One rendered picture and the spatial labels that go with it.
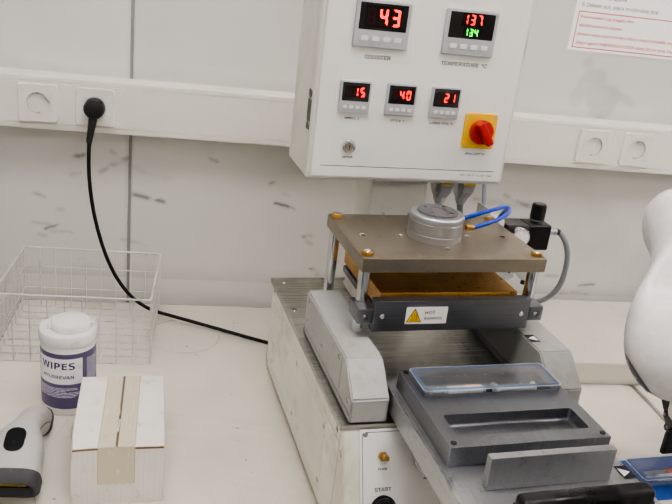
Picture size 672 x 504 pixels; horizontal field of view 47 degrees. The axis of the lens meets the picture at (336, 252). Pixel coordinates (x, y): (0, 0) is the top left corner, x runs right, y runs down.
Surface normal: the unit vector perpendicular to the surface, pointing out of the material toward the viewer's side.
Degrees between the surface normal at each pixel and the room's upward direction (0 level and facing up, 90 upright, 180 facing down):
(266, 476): 0
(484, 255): 0
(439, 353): 0
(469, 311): 90
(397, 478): 65
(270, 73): 90
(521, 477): 90
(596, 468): 90
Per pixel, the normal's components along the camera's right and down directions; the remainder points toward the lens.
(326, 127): 0.26, 0.37
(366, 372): 0.25, -0.47
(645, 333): -0.78, -0.37
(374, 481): 0.29, -0.06
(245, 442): 0.11, -0.93
